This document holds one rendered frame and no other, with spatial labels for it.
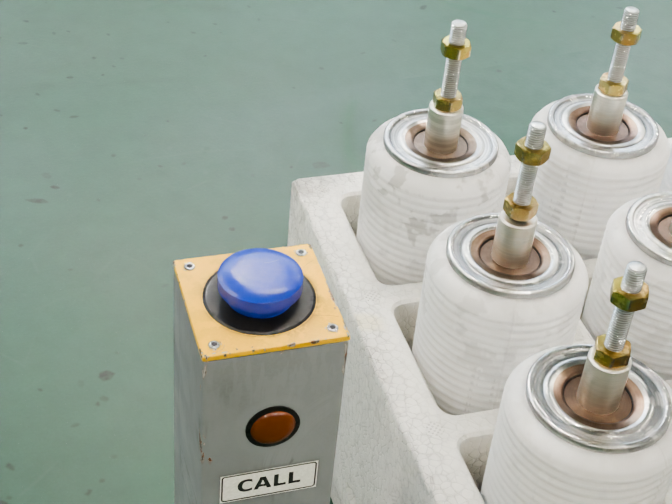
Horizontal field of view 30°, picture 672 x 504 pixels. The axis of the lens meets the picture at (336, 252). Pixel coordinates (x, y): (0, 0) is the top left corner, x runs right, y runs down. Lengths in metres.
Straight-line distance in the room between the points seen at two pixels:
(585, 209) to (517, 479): 0.25
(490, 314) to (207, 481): 0.19
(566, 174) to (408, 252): 0.12
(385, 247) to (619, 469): 0.26
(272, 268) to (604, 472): 0.19
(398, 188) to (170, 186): 0.43
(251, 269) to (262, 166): 0.64
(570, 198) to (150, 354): 0.37
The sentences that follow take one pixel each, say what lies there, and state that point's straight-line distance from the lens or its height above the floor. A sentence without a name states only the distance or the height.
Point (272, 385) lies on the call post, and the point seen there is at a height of 0.29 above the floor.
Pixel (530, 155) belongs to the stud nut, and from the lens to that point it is 0.69.
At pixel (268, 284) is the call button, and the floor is 0.33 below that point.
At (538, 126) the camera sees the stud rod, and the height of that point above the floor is 0.34.
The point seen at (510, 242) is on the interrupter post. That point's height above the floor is 0.27.
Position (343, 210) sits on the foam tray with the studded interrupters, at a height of 0.17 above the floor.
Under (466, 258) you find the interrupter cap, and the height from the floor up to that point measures 0.25.
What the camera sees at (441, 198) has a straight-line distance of 0.79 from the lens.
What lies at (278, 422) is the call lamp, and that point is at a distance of 0.60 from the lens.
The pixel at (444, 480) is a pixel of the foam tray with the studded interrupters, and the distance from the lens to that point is 0.70.
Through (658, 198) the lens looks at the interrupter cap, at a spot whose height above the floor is 0.25.
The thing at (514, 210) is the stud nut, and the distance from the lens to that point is 0.71.
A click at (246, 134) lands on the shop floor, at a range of 1.27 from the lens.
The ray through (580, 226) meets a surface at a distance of 0.86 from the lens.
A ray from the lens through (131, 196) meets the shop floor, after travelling 1.18.
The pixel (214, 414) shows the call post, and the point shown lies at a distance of 0.59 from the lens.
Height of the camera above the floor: 0.71
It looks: 39 degrees down
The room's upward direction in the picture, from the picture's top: 6 degrees clockwise
